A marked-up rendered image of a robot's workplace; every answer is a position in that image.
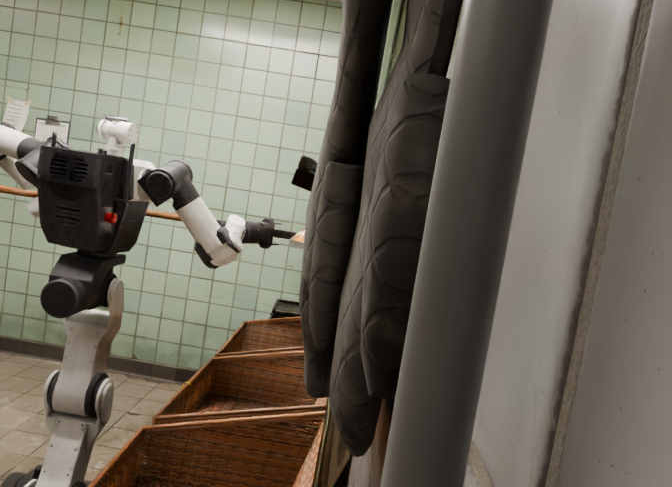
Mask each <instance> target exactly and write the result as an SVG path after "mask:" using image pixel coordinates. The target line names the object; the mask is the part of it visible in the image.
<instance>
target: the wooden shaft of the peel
mask: <svg viewBox="0 0 672 487"><path fill-rule="evenodd" d="M0 193H6V194H12V195H18V196H24V197H31V198H36V197H38V191H32V190H23V189H20V188H14V187H7V186H1V185H0ZM145 216H149V217H156V218H162V219H168V220H174V221H181V222H183V221H182V220H181V219H180V217H179V215H178V214H176V213H170V212H164V211H157V210H151V209H147V212H146V215H145Z"/></svg>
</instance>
